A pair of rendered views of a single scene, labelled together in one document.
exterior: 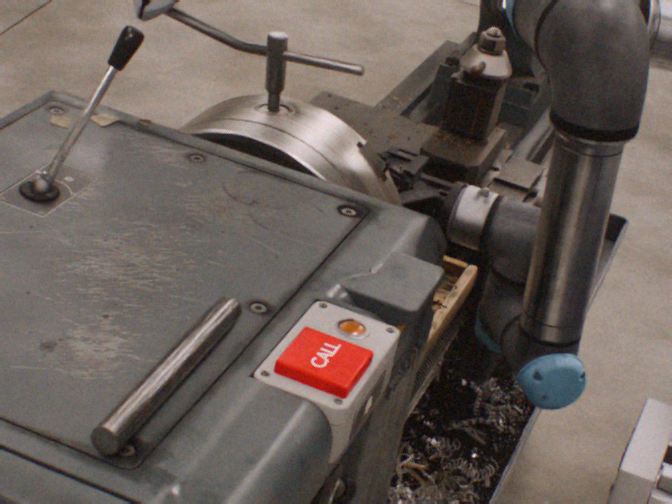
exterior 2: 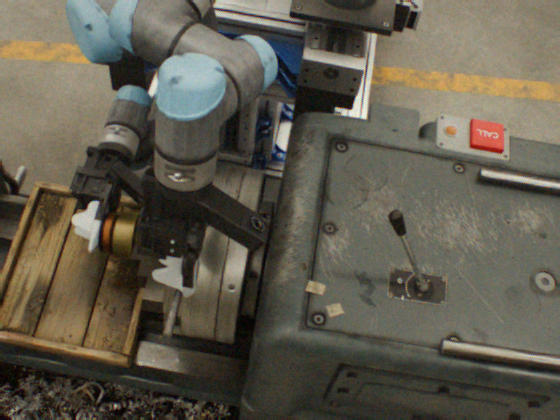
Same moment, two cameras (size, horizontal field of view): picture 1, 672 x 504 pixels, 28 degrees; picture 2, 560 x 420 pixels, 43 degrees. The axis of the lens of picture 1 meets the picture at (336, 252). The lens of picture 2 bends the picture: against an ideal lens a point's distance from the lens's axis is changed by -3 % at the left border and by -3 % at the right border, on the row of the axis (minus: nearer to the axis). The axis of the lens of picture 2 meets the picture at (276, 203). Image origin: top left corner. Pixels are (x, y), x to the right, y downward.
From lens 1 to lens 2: 1.62 m
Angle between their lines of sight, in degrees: 73
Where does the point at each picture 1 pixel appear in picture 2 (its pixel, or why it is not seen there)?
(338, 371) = (495, 128)
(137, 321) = (503, 210)
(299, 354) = (494, 142)
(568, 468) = not seen: outside the picture
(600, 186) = not seen: hidden behind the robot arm
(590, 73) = (211, 14)
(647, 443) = (340, 59)
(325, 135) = (217, 182)
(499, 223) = (138, 126)
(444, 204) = (127, 156)
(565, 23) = not seen: hidden behind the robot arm
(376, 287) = (409, 126)
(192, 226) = (408, 210)
